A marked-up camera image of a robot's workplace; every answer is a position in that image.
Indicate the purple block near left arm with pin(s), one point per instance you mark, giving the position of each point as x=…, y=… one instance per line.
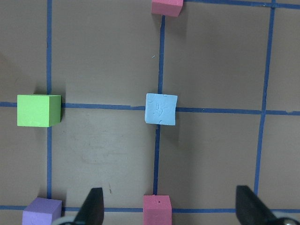
x=42, y=211

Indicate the light blue block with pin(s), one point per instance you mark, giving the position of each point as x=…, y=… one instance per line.
x=160, y=109

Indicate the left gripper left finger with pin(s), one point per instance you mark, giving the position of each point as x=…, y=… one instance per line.
x=92, y=210

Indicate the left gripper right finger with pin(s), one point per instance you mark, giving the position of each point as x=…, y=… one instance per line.
x=250, y=210

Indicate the dark pink block far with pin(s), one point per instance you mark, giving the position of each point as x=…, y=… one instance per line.
x=157, y=210

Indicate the pink block front centre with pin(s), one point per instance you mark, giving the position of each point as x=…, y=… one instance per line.
x=167, y=7

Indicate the green foam block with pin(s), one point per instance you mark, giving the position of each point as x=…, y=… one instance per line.
x=41, y=111

